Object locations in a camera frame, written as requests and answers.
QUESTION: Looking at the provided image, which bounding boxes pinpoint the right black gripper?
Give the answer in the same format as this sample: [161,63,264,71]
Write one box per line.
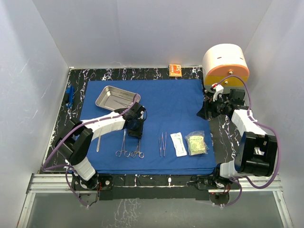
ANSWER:
[197,93,231,120]

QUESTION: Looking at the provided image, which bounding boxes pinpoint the green suture packet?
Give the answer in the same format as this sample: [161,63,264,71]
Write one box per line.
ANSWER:
[185,131,209,156]

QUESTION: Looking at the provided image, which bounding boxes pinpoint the steel ring-handle scissors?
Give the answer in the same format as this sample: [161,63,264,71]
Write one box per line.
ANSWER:
[132,139,145,159]
[130,137,142,158]

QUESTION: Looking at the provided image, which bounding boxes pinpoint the steel forceps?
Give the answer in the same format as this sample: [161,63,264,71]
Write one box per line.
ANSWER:
[161,133,167,157]

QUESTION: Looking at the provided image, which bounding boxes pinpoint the white packet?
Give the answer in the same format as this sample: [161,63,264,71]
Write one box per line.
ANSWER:
[170,133,187,157]

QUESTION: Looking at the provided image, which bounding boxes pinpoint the metal instrument tray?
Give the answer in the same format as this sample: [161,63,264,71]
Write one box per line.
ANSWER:
[95,85,136,111]

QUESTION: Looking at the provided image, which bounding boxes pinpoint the blue surgical drape cloth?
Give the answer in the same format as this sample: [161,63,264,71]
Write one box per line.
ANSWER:
[80,79,216,175]

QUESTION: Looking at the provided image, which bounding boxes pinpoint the steel scalpel handle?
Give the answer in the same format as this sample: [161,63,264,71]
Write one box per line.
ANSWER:
[96,136,101,152]

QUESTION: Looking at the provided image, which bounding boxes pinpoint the pink cylindrical tissue phantom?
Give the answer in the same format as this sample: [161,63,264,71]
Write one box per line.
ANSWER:
[202,44,249,92]

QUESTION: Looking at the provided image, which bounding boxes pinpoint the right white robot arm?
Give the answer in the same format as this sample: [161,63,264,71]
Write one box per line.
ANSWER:
[197,88,277,189]

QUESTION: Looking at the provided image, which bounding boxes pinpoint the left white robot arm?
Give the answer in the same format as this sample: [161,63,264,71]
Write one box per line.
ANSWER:
[56,102,146,190]

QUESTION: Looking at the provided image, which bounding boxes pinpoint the small orange circuit board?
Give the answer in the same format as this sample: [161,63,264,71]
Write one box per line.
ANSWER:
[169,64,182,77]

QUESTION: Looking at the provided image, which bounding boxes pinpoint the small blue plastic clip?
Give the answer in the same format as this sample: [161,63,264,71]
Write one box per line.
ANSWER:
[64,85,74,108]

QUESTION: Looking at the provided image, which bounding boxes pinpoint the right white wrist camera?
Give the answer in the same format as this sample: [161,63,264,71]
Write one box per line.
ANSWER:
[211,83,224,102]

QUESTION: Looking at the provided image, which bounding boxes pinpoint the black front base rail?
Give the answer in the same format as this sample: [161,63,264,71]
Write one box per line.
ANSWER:
[95,173,241,201]

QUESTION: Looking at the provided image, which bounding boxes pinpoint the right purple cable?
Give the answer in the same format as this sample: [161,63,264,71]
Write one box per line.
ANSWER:
[215,75,282,207]

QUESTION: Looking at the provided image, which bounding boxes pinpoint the aluminium frame extrusion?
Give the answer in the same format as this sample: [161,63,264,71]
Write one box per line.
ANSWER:
[18,174,294,228]

